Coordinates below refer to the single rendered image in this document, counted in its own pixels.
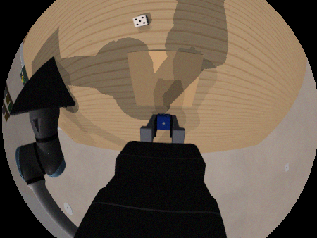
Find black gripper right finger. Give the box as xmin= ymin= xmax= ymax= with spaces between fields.
xmin=170 ymin=115 xmax=185 ymax=144

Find blue die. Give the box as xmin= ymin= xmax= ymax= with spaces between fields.
xmin=157 ymin=113 xmax=171 ymax=130

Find white die with black pips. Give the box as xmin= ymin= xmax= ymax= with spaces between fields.
xmin=133 ymin=15 xmax=149 ymax=27

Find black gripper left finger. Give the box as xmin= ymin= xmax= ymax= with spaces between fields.
xmin=140 ymin=114 xmax=157 ymax=142

